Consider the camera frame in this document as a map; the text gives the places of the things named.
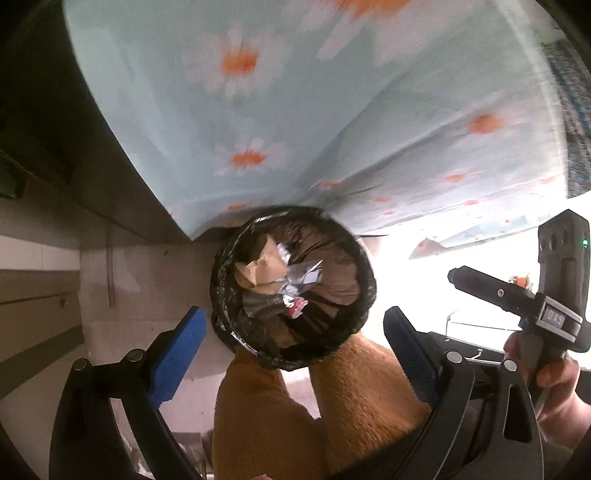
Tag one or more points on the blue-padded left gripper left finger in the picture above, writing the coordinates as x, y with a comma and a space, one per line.
171, 354

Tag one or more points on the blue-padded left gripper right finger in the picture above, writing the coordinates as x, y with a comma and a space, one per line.
418, 355

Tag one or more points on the brown paper bag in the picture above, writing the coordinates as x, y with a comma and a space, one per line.
267, 272

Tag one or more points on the red snack wrapper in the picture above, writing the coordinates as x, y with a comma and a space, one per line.
294, 305

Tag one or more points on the silver foil wrapper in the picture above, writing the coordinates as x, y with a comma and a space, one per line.
301, 276

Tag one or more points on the black-lined trash bin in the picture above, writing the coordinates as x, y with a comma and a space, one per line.
338, 306

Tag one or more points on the person's right hand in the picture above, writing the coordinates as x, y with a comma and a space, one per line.
565, 418

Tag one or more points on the patterned blue woven cloth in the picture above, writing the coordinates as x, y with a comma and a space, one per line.
572, 80

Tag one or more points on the daisy print blue tablecloth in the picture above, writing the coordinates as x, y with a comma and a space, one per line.
378, 112

